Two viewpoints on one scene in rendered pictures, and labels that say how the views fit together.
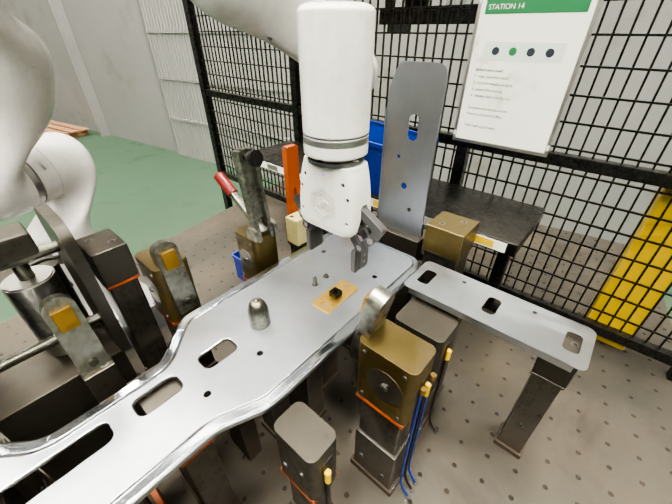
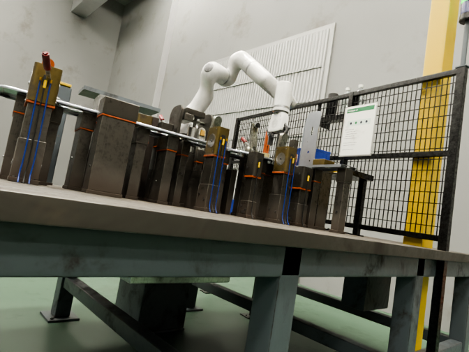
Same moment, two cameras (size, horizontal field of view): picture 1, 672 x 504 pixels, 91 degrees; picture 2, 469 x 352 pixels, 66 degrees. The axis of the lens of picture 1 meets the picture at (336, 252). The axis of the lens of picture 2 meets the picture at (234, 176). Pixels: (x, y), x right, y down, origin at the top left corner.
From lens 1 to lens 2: 1.52 m
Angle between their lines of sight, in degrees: 43
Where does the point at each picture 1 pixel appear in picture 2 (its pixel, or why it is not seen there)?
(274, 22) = (272, 89)
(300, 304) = not seen: hidden behind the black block
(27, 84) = (206, 101)
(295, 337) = not seen: hidden behind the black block
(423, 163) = (314, 141)
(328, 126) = (278, 101)
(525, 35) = (359, 117)
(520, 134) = (361, 149)
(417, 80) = (313, 116)
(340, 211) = (278, 123)
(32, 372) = not seen: hidden behind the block
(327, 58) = (280, 89)
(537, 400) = (339, 193)
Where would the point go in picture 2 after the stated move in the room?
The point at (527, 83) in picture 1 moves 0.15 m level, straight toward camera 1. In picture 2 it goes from (361, 131) to (350, 123)
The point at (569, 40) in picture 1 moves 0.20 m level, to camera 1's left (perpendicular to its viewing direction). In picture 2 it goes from (370, 116) to (334, 114)
